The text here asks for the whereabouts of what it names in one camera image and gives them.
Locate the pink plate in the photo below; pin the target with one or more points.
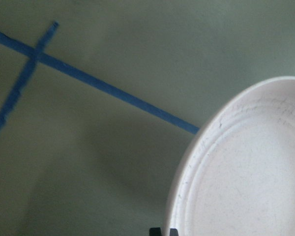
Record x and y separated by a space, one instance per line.
237 177

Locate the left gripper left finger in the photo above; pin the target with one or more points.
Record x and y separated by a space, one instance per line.
155 231

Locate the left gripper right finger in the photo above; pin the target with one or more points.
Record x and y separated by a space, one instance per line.
173 232

